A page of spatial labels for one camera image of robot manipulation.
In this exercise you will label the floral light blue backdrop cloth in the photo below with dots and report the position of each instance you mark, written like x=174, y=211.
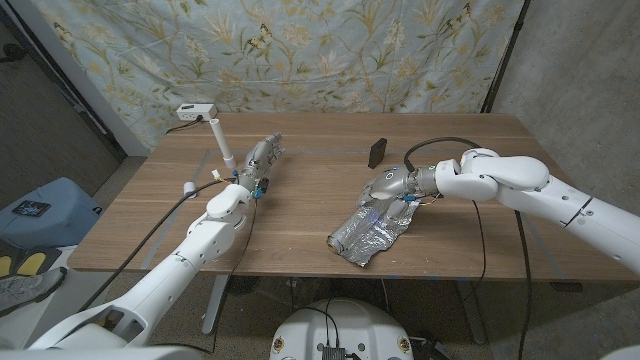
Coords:
x=325, y=60

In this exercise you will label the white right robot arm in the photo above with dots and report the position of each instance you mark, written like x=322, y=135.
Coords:
x=525, y=185

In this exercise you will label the white table leg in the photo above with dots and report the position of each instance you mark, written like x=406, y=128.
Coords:
x=215, y=305

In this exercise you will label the small grey finned module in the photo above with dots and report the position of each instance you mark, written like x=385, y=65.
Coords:
x=333, y=353

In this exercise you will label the white robot torso dome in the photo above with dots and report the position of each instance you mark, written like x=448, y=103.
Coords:
x=345, y=325

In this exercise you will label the small white pipe cap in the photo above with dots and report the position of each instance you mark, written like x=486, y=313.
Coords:
x=189, y=189

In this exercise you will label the grey sneaker shoe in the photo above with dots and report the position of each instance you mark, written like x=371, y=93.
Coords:
x=25, y=290

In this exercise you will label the black rectangular package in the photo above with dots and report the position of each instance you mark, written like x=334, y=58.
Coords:
x=377, y=152

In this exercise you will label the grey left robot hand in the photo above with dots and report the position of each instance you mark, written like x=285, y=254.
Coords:
x=260, y=160

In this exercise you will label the crinkled aluminum foil roll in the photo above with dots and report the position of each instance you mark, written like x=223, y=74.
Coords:
x=360, y=235

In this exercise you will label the black backdrop stand pole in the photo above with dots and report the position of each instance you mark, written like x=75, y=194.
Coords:
x=502, y=55

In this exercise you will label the black mat with yellow pads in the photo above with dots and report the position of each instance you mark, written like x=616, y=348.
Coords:
x=31, y=263

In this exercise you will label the white plastic tube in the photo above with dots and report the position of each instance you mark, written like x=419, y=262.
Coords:
x=221, y=142

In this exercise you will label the grey table leg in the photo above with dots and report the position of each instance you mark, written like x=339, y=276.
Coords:
x=472, y=315

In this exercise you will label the black flat printed card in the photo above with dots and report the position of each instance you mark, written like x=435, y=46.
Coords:
x=31, y=208

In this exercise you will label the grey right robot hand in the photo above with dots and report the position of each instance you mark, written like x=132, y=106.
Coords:
x=395, y=182

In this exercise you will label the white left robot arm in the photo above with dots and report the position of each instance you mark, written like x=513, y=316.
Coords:
x=165, y=280

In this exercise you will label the white slanted frame post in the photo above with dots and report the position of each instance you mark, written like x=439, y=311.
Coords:
x=81, y=80

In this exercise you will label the white power strip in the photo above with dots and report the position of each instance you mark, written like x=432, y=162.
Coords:
x=196, y=111

